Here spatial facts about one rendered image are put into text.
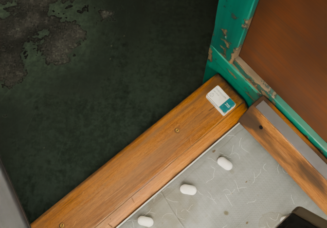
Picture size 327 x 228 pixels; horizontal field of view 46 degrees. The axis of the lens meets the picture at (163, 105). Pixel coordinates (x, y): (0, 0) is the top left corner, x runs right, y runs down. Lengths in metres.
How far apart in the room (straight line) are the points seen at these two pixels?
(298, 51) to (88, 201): 0.51
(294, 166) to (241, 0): 0.35
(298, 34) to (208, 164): 0.38
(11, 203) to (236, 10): 0.47
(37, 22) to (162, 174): 1.28
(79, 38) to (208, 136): 1.13
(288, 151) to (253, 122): 0.09
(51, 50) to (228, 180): 1.22
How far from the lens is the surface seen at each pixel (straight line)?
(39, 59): 1.87
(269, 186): 0.89
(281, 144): 0.80
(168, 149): 0.85
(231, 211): 0.87
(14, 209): 0.62
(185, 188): 0.84
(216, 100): 0.87
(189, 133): 0.86
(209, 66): 0.94
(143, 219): 0.84
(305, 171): 0.81
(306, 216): 0.55
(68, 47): 1.86
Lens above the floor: 1.60
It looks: 71 degrees down
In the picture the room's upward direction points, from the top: 4 degrees counter-clockwise
